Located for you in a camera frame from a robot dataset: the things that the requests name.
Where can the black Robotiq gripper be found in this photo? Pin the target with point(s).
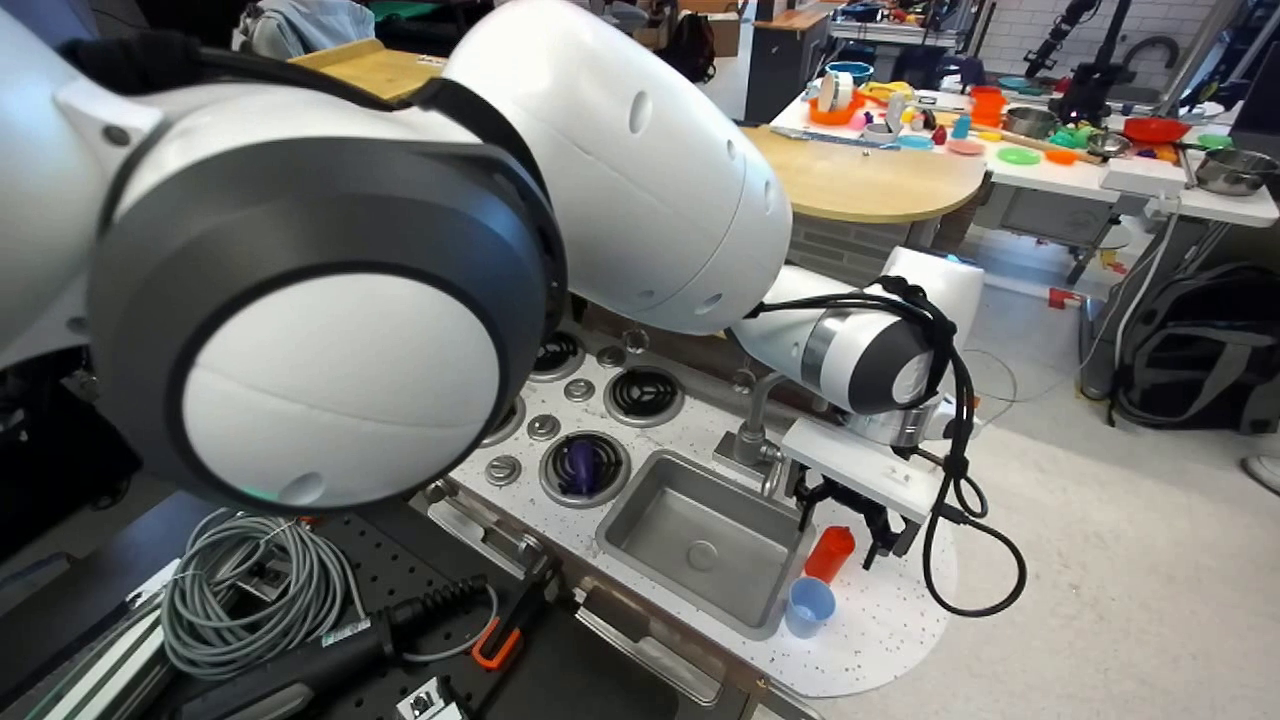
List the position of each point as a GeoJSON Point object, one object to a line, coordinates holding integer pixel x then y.
{"type": "Point", "coordinates": [853, 497]}

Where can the red small cup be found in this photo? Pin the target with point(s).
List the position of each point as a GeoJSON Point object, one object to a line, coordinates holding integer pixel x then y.
{"type": "Point", "coordinates": [830, 554]}

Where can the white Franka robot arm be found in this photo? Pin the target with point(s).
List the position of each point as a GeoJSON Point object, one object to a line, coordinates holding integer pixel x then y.
{"type": "Point", "coordinates": [345, 224]}

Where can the steel toy sink basin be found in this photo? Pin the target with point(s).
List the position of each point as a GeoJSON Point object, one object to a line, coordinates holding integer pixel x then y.
{"type": "Point", "coordinates": [701, 540]}

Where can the blue plastic cup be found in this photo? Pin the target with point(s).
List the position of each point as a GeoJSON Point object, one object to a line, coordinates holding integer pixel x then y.
{"type": "Point", "coordinates": [810, 604]}

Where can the toy kitchen playset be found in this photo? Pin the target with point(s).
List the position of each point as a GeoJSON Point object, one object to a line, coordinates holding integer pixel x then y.
{"type": "Point", "coordinates": [883, 641]}

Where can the grey toy faucet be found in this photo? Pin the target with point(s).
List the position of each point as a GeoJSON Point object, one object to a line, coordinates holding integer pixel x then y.
{"type": "Point", "coordinates": [753, 433]}

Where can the black round stove burner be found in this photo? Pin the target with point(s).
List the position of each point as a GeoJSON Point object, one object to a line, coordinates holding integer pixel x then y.
{"type": "Point", "coordinates": [645, 395]}
{"type": "Point", "coordinates": [584, 489]}
{"type": "Point", "coordinates": [559, 358]}

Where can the grey tile backsplash panel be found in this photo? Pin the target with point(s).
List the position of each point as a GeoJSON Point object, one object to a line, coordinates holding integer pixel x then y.
{"type": "Point", "coordinates": [833, 244]}

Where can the grey round stove knob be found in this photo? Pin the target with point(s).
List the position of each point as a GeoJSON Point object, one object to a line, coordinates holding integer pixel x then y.
{"type": "Point", "coordinates": [500, 468]}
{"type": "Point", "coordinates": [579, 389]}
{"type": "Point", "coordinates": [608, 358]}
{"type": "Point", "coordinates": [540, 427]}

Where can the round wooden table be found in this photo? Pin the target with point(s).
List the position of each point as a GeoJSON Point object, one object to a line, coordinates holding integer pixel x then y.
{"type": "Point", "coordinates": [865, 181]}

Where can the orange clamp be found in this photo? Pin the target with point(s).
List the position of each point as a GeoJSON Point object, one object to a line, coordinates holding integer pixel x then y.
{"type": "Point", "coordinates": [497, 650]}

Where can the black backpack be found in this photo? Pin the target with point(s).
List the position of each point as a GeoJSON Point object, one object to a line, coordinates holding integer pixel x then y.
{"type": "Point", "coordinates": [1193, 354]}

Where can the green plate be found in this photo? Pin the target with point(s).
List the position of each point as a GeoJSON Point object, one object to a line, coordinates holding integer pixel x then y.
{"type": "Point", "coordinates": [1017, 156]}

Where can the orange cup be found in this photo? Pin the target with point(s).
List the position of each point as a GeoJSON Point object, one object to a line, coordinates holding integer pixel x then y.
{"type": "Point", "coordinates": [984, 104]}

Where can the black perforated board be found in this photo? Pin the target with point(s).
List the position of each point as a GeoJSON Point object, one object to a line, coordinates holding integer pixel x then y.
{"type": "Point", "coordinates": [402, 560]}

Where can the white background table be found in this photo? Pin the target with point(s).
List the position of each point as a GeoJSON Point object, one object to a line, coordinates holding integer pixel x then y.
{"type": "Point", "coordinates": [1200, 203]}

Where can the red bowl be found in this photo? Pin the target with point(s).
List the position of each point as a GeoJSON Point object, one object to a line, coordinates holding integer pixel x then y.
{"type": "Point", "coordinates": [1152, 130]}

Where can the steel bowl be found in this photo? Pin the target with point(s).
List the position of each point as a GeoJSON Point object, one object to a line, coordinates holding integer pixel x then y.
{"type": "Point", "coordinates": [1232, 168]}

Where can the wooden toy kitchen cabinet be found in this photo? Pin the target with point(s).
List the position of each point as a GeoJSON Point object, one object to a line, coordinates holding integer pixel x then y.
{"type": "Point", "coordinates": [366, 65]}

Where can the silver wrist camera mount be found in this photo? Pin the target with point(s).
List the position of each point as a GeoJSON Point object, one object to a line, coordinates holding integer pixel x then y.
{"type": "Point", "coordinates": [853, 466]}

